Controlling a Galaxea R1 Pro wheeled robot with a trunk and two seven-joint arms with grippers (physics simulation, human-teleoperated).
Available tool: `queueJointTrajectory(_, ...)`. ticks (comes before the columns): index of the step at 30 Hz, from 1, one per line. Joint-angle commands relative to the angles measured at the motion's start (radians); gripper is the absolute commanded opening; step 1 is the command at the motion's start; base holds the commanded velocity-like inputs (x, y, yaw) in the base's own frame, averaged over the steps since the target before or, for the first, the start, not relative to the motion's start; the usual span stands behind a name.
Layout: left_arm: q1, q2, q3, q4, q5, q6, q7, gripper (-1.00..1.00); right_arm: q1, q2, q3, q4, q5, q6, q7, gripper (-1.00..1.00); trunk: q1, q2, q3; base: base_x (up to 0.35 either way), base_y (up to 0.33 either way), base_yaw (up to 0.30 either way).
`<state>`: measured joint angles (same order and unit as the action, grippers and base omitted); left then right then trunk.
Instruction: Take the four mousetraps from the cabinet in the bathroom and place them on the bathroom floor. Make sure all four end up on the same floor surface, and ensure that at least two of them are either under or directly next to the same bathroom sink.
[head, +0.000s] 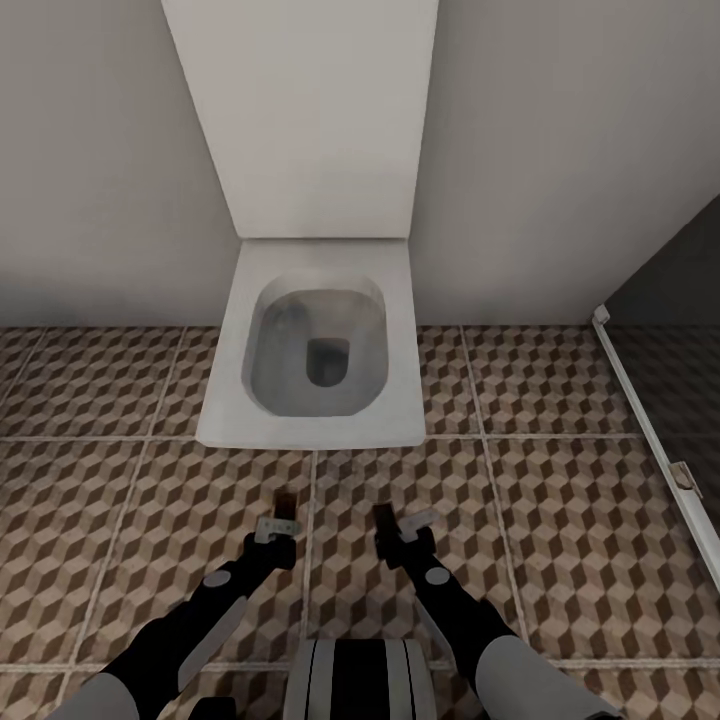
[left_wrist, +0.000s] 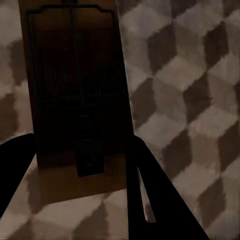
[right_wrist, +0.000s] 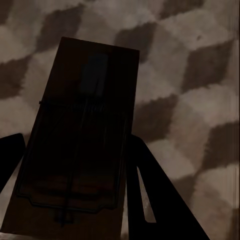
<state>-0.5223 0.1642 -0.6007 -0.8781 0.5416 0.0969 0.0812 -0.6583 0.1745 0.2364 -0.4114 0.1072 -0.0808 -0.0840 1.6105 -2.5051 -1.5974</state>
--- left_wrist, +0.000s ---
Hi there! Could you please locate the mousetrap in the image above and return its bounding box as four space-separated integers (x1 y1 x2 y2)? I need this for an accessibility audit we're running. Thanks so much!
18 0 134 205

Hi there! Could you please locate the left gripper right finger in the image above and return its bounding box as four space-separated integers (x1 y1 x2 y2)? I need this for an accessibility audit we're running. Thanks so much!
125 133 210 240

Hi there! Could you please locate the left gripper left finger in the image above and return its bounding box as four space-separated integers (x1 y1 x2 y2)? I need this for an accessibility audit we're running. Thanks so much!
0 133 36 219

